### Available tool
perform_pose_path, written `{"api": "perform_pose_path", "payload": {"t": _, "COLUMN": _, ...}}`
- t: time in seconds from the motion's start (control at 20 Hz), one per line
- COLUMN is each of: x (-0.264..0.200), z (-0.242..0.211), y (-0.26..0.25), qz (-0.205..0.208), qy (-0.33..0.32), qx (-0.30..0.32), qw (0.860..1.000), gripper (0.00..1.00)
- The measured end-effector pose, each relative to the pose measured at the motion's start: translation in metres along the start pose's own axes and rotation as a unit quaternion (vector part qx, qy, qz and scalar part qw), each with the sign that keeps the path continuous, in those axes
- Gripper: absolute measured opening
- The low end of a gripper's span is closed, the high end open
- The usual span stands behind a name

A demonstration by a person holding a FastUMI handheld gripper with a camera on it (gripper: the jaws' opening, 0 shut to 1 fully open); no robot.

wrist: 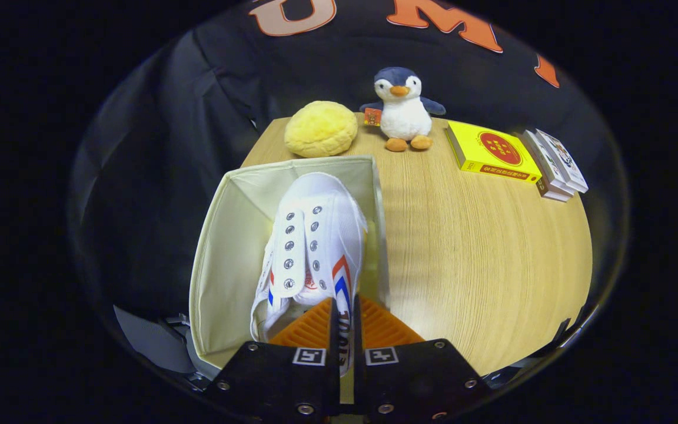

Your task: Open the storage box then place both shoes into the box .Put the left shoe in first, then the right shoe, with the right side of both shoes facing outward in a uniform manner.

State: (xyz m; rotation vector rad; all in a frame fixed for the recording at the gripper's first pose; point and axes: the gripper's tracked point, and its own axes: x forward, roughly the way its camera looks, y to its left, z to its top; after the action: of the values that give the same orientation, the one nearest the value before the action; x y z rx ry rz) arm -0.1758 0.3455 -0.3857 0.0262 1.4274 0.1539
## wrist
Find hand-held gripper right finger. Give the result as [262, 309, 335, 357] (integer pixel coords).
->
[352, 294, 493, 424]

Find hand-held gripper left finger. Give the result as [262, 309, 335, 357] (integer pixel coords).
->
[204, 297, 340, 424]

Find white canvas shoe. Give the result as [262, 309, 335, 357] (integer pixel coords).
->
[250, 172, 369, 377]

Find beige fabric storage box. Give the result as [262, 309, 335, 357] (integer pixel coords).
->
[189, 155, 391, 370]

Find person's grey trousers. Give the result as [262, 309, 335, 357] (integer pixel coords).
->
[112, 305, 198, 375]

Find yellow bun plush toy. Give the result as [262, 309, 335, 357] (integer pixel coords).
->
[284, 101, 358, 158]

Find yellow book with red circle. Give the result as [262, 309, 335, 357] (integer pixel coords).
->
[445, 121, 543, 184]

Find penguin plush toy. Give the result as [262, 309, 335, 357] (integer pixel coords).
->
[360, 67, 447, 153]

